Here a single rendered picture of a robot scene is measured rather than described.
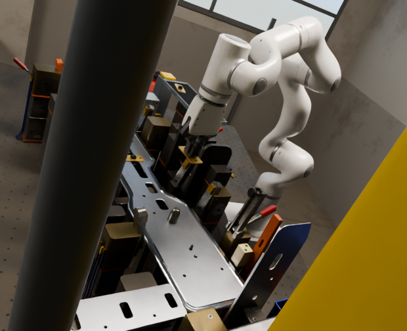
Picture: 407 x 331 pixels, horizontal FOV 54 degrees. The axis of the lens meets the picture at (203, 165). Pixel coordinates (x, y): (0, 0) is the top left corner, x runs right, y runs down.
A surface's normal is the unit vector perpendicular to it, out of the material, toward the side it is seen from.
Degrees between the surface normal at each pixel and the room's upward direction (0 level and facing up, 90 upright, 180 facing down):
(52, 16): 90
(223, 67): 89
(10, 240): 0
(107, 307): 0
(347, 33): 90
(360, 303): 90
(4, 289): 0
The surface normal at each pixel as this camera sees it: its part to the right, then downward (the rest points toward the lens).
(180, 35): 0.18, 0.54
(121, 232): 0.36, -0.81
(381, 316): -0.80, -0.02
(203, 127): 0.45, 0.63
